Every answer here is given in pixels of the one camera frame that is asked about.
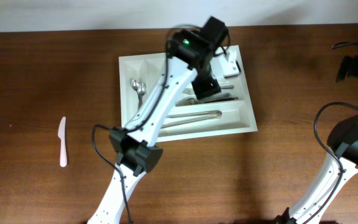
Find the steel fork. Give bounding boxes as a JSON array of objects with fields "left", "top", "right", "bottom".
[{"left": 183, "top": 84, "right": 234, "bottom": 95}]

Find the black handled fork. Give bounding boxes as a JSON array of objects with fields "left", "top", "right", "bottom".
[{"left": 175, "top": 93, "right": 238, "bottom": 106}]

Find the small steel teaspoon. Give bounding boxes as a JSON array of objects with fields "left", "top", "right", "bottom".
[
  {"left": 130, "top": 78, "right": 140, "bottom": 92},
  {"left": 137, "top": 83, "right": 146, "bottom": 108}
]

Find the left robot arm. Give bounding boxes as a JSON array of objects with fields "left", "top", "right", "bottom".
[{"left": 88, "top": 17, "right": 229, "bottom": 223}]

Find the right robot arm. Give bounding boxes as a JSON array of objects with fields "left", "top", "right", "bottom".
[{"left": 273, "top": 57, "right": 358, "bottom": 224}]

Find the white plastic cutlery tray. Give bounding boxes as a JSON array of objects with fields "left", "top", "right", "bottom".
[{"left": 119, "top": 45, "right": 257, "bottom": 142}]

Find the black right camera cable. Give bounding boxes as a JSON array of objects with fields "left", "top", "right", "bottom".
[{"left": 303, "top": 39, "right": 358, "bottom": 224}]

